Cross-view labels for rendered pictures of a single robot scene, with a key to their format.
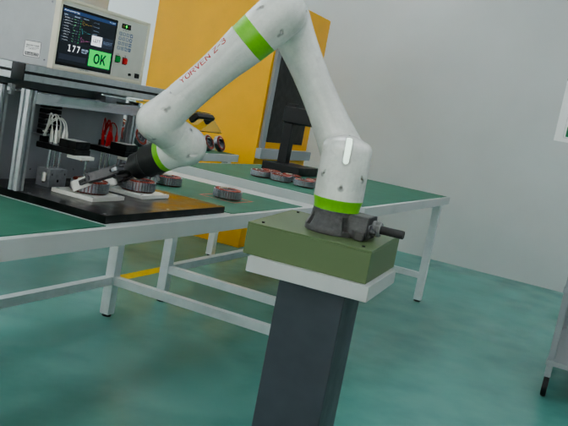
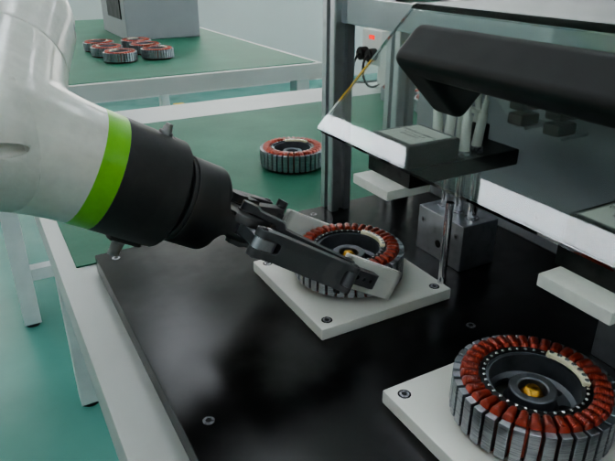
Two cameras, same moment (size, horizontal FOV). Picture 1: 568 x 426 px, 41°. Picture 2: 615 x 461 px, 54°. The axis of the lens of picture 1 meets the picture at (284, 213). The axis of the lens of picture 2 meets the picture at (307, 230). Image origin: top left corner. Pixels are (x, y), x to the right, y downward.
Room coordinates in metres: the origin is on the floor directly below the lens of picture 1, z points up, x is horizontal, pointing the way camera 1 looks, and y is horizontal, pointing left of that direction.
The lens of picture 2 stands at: (2.51, 0.11, 1.09)
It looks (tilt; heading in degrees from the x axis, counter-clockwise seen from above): 25 degrees down; 128
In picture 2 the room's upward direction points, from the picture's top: straight up
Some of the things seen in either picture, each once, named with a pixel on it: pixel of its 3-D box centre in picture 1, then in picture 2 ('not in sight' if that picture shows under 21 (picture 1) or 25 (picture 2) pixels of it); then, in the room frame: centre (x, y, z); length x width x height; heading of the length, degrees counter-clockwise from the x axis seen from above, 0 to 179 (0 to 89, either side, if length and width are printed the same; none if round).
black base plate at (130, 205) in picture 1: (109, 197); (432, 348); (2.32, 0.54, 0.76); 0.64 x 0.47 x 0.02; 157
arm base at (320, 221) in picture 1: (354, 224); not in sight; (1.96, -0.19, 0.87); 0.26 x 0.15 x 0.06; 68
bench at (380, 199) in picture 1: (316, 242); not in sight; (4.58, -0.23, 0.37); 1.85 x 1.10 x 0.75; 157
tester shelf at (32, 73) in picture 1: (48, 74); not in sight; (2.44, 0.82, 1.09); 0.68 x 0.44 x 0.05; 157
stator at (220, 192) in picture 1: (227, 193); not in sight; (2.91, 0.23, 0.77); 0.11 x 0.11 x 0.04
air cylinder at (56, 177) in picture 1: (51, 177); (455, 232); (2.26, 0.71, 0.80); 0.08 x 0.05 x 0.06; 157
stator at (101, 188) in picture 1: (90, 185); (348, 258); (2.21, 0.57, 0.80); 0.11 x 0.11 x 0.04
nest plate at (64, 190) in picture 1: (88, 193); (347, 279); (2.21, 0.57, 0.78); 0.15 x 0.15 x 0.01; 67
